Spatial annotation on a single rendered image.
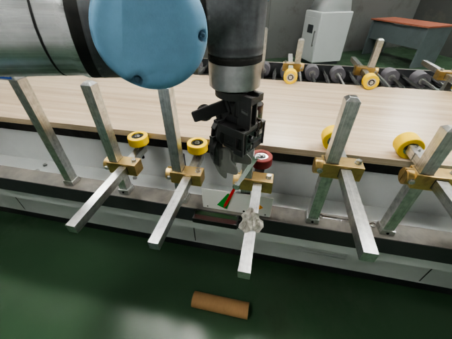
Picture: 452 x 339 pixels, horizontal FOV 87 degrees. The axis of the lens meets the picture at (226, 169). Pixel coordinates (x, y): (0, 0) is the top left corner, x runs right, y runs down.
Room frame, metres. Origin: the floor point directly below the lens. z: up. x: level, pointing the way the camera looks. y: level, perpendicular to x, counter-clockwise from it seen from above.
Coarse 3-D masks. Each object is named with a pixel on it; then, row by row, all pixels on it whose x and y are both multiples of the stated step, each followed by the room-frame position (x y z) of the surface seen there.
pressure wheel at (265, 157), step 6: (258, 150) 0.72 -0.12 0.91; (264, 150) 0.72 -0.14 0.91; (258, 156) 0.69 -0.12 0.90; (264, 156) 0.69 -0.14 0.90; (270, 156) 0.68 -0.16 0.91; (258, 162) 0.65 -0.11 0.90; (264, 162) 0.65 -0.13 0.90; (270, 162) 0.66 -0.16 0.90; (258, 168) 0.65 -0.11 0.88; (264, 168) 0.65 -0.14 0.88
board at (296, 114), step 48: (0, 96) 1.25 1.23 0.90; (48, 96) 1.25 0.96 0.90; (144, 96) 1.25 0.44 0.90; (192, 96) 1.25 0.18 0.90; (288, 96) 1.25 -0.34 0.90; (336, 96) 1.25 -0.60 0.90; (384, 96) 1.25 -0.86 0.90; (432, 96) 1.25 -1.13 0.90; (288, 144) 0.77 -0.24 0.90; (384, 144) 0.77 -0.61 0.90
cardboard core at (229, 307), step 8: (192, 296) 0.56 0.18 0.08; (200, 296) 0.56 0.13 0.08; (208, 296) 0.56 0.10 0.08; (216, 296) 0.57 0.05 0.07; (192, 304) 0.53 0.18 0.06; (200, 304) 0.53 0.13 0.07; (208, 304) 0.53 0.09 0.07; (216, 304) 0.52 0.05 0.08; (224, 304) 0.52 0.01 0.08; (232, 304) 0.52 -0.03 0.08; (240, 304) 0.52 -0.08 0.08; (248, 304) 0.52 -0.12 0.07; (216, 312) 0.50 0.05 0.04; (224, 312) 0.49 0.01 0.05; (232, 312) 0.49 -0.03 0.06; (240, 312) 0.49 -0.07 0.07
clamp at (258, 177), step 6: (240, 174) 0.63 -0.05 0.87; (252, 174) 0.62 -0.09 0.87; (258, 174) 0.63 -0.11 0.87; (264, 174) 0.63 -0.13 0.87; (234, 180) 0.61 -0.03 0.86; (246, 180) 0.60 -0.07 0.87; (252, 180) 0.59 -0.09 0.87; (258, 180) 0.59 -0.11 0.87; (264, 180) 0.59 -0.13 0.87; (270, 180) 0.59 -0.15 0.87; (240, 186) 0.60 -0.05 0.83; (246, 186) 0.60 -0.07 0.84; (264, 186) 0.59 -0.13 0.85; (270, 186) 0.58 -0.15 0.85; (264, 192) 0.59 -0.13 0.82; (270, 192) 0.58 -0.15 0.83
